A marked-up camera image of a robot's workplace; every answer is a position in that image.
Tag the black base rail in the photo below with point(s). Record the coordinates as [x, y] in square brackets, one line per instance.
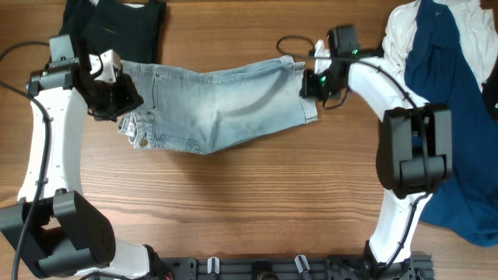
[334, 267]

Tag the folded black garment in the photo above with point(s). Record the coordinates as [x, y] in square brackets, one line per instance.
[133, 33]

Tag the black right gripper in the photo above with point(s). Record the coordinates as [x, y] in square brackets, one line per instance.
[310, 85]

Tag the navy blue garment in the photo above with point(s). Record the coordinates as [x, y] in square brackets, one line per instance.
[436, 69]

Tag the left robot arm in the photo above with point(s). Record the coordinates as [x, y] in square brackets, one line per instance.
[54, 230]

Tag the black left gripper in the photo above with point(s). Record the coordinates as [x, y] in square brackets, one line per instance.
[130, 100]

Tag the black garment at right edge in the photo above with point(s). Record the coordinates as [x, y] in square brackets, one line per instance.
[489, 96]

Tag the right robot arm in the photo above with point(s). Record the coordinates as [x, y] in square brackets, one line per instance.
[414, 152]

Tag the white shirt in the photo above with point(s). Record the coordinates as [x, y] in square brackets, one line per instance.
[478, 37]

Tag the light blue denim shorts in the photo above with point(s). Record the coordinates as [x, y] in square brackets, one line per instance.
[202, 113]

